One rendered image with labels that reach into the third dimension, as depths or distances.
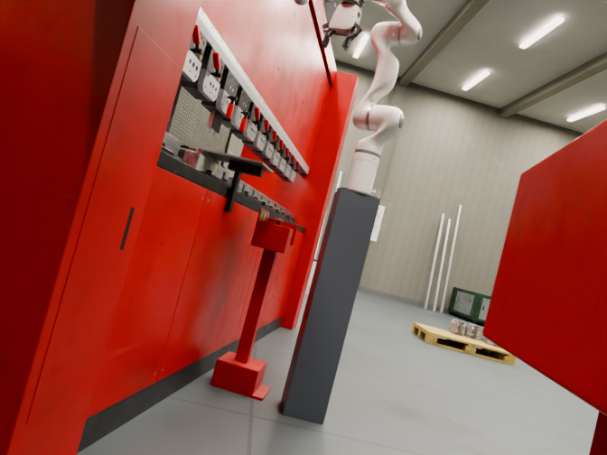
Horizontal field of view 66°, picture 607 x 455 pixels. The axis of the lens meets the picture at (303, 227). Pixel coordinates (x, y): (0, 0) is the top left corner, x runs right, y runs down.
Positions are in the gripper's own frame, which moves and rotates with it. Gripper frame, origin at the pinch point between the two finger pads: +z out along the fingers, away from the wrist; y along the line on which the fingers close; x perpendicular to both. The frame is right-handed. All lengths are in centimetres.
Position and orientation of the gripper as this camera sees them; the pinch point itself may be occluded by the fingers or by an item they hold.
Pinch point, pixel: (334, 45)
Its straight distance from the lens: 185.5
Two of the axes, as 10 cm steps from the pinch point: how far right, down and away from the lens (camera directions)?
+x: -4.9, -2.3, -8.4
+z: -3.8, 9.3, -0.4
